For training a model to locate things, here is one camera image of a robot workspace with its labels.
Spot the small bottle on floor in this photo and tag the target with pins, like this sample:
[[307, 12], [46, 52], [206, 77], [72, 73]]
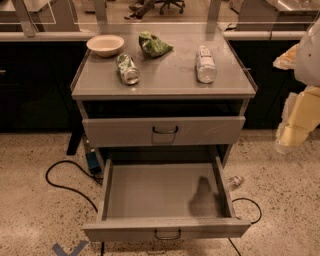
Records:
[[235, 182]]

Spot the person in background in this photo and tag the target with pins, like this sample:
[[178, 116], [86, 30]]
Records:
[[139, 9]]

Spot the white bowl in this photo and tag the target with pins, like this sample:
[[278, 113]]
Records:
[[105, 45]]

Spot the green chip bag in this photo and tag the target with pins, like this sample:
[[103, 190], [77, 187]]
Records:
[[152, 45]]

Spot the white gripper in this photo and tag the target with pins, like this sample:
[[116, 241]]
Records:
[[309, 63]]

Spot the closed upper grey drawer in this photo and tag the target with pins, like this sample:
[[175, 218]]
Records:
[[121, 132]]

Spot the grey drawer cabinet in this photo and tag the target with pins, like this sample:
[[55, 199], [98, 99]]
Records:
[[168, 85]]

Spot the green soda can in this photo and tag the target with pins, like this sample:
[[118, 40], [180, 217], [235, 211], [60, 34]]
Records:
[[127, 69]]

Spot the blue power adapter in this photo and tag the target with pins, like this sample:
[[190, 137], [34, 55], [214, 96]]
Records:
[[92, 162]]

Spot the black office chair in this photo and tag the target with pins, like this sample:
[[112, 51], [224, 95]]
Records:
[[168, 3]]

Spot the blue tape cross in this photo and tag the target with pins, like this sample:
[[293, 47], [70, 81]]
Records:
[[72, 251]]

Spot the open middle grey drawer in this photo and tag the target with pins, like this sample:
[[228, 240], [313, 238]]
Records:
[[164, 202]]

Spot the clear plastic water bottle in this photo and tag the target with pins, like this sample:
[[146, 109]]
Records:
[[205, 65]]

